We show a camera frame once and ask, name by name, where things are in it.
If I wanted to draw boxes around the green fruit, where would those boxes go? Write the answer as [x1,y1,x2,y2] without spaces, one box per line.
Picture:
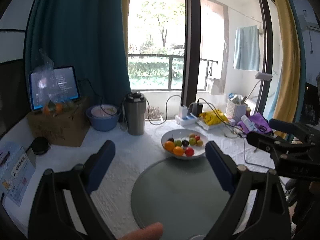
[189,138,196,146]
[174,140,182,147]

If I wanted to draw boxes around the orange fruit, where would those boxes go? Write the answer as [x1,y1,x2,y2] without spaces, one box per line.
[172,146,184,157]
[164,140,175,153]

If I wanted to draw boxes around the bag of fruits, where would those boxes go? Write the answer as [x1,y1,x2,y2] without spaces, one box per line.
[29,49,74,116]

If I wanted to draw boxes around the fingertip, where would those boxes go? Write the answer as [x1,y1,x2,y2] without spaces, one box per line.
[120,222,163,240]

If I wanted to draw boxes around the purple pouch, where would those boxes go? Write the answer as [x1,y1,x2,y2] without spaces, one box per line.
[237,113,273,135]

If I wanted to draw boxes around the white lotion tube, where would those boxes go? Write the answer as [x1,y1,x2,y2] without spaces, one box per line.
[240,115,258,134]

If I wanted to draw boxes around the yellow curtain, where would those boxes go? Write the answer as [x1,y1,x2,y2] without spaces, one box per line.
[273,0,301,122]

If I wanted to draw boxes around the white basket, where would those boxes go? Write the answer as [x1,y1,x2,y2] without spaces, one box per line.
[225,100,248,123]

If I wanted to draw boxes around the yellow duck bag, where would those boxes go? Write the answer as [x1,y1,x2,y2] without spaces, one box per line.
[199,110,229,126]

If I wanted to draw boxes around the blue leaflet card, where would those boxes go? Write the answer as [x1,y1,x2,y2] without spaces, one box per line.
[1,142,35,206]

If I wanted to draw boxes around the white desk lamp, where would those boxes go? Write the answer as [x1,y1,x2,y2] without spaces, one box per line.
[244,72,273,102]

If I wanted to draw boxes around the small brown fruit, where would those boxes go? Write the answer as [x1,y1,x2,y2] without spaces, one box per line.
[196,140,203,146]

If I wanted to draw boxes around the black round object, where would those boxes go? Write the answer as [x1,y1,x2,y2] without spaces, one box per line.
[31,137,50,155]

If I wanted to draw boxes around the round grey-green mat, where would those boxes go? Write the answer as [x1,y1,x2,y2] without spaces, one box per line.
[131,157,230,239]

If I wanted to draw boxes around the black charger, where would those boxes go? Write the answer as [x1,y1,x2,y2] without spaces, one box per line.
[192,102,203,118]

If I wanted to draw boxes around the white power strip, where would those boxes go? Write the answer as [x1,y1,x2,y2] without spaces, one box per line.
[175,114,199,126]

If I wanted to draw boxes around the cardboard box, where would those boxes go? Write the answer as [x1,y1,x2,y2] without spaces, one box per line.
[26,97,90,147]

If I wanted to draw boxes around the hanging light blue towel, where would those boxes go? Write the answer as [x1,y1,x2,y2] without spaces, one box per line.
[233,25,260,72]

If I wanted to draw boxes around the white plate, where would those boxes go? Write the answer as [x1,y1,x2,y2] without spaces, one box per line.
[161,129,209,160]

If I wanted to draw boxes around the green fruit on plate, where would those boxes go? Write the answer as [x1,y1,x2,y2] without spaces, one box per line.
[174,140,182,147]

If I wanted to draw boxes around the white charger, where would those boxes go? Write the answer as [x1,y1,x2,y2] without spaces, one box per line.
[178,105,188,119]

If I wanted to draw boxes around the white embossed tablecloth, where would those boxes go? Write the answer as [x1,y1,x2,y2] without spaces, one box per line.
[1,118,274,237]

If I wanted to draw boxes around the blue bowl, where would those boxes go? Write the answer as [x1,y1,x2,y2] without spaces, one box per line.
[86,104,121,132]

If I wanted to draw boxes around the tablet screen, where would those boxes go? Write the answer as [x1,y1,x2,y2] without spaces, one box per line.
[28,66,80,112]

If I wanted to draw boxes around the steel tumbler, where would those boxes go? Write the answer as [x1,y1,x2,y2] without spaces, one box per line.
[124,92,146,135]

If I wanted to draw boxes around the teal curtain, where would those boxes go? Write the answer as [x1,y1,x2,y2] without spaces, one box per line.
[24,0,131,106]

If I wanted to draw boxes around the black cable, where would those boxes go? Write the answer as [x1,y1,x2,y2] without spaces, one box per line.
[145,94,182,126]

